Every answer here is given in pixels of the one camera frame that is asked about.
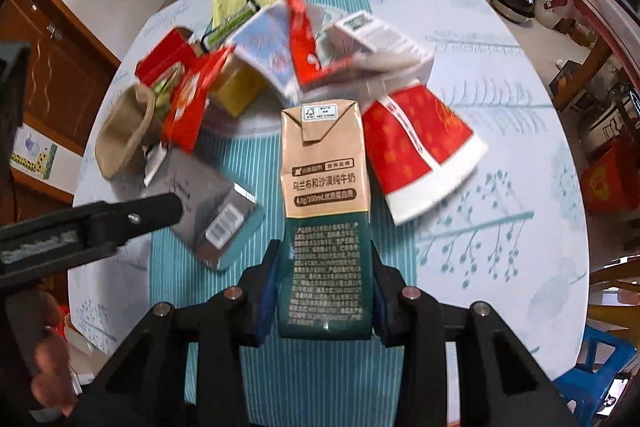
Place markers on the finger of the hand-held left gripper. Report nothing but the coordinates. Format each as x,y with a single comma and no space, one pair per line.
145,212

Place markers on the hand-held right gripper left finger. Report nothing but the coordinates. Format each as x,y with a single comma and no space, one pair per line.
267,287

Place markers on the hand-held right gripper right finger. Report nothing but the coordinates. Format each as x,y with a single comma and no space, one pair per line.
378,307

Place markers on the grey box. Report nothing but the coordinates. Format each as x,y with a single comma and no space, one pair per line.
200,192

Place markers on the tan and green milk carton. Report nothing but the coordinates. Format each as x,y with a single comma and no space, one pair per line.
325,187

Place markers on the white plate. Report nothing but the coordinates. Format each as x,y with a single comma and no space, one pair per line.
250,124

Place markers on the red paper cup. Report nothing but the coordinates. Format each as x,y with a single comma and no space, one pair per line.
420,142

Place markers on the torn red white blue carton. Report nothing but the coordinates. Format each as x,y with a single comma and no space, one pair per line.
265,42

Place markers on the person's left hand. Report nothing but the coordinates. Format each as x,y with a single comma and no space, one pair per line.
50,357

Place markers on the brown paper cup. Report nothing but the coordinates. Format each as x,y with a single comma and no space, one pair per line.
120,137

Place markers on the red snack packet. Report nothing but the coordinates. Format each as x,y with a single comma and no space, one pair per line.
192,102

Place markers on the green printed packet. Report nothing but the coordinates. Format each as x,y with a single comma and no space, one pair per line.
165,89

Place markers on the yellow box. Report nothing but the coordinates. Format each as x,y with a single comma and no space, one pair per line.
237,89

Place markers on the red box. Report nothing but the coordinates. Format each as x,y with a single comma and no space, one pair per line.
165,57

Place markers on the wooden door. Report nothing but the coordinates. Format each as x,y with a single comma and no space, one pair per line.
60,72

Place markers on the green white packet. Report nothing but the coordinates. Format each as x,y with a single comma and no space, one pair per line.
227,29

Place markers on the blue plastic stool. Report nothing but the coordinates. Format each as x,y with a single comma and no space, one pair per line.
600,357

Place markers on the white and teal tablecloth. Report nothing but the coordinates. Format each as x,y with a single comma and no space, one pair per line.
500,82

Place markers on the red bag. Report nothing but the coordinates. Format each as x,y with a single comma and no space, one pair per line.
607,179

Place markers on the white medicine box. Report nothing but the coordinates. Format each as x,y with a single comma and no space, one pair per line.
380,39

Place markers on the colourful wall poster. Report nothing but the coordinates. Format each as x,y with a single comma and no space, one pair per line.
32,154

